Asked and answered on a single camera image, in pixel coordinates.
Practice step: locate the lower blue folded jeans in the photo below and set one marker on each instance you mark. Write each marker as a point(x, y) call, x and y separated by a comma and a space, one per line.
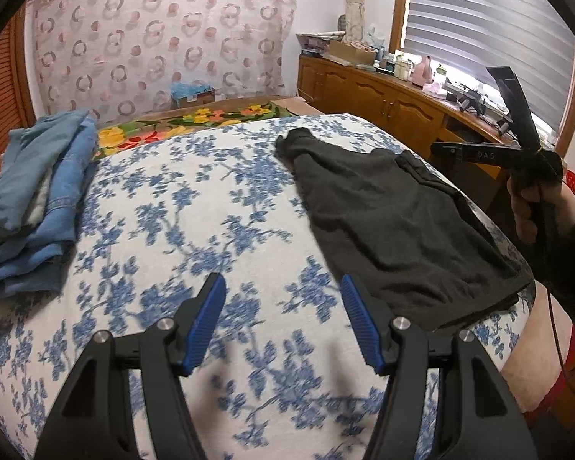
point(34, 262)

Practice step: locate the pink circle-patterned curtain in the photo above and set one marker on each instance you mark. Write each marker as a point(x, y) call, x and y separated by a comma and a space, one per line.
point(120, 58)

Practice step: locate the open cardboard box on sideboard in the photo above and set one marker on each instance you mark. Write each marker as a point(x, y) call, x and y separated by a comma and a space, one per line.
point(351, 54)

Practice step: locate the pink bottle on sideboard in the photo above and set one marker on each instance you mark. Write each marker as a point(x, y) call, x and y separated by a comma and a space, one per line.
point(422, 73)

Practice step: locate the cardboard box with blue bag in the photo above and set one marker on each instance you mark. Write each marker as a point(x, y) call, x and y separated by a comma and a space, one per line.
point(191, 95)

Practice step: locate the black pants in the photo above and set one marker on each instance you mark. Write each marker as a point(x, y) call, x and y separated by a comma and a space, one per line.
point(412, 239)

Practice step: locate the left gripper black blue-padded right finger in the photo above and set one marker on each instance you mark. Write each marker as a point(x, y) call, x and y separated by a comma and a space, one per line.
point(477, 416)

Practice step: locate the colourful floral floor mat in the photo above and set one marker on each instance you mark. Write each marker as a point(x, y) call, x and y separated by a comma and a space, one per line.
point(124, 137)

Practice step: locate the grey zebra window blind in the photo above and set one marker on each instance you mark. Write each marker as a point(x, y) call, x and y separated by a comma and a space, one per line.
point(473, 35)

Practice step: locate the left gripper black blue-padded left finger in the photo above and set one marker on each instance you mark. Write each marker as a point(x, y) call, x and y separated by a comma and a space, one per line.
point(92, 416)

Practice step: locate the brown wooden louvered door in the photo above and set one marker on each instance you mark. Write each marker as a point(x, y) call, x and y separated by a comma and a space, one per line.
point(16, 109)

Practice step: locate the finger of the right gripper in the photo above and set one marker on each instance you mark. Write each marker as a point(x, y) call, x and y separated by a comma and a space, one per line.
point(519, 112)
point(481, 153)

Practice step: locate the blue floral white bedspread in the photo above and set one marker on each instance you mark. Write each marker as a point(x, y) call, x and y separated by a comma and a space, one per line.
point(283, 377)

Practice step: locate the person's right hand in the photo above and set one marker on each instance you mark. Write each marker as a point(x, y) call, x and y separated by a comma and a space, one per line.
point(540, 208)

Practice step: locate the top teal folded jeans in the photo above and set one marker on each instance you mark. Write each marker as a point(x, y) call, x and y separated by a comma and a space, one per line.
point(27, 166)

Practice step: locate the wooden sideboard cabinet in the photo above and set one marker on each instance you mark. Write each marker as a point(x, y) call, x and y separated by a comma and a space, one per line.
point(414, 118)

